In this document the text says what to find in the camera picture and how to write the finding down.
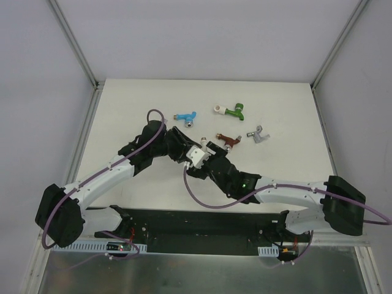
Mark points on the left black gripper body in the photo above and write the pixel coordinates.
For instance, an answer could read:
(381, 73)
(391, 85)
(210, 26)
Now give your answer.
(186, 144)

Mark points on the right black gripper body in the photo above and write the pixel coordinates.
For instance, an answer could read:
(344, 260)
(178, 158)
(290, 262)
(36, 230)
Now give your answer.
(215, 157)

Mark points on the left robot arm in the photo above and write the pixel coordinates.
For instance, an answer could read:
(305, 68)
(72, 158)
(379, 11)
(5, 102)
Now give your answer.
(62, 210)

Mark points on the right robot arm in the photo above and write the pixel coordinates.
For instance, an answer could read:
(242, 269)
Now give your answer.
(334, 203)

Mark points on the brown faucet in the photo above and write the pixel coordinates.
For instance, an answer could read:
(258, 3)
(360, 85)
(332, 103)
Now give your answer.
(229, 142)

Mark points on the blue faucet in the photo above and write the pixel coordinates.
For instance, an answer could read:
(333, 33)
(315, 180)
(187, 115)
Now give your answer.
(188, 118)

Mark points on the grey faucet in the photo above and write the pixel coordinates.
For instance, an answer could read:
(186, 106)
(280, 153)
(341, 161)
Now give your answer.
(257, 135)

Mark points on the green faucet with white fitting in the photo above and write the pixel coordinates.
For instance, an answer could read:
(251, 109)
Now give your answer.
(236, 112)

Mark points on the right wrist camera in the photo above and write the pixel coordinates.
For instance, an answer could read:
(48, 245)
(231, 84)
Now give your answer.
(197, 156)

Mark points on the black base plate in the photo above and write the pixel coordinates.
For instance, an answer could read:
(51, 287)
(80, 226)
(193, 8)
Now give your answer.
(204, 232)

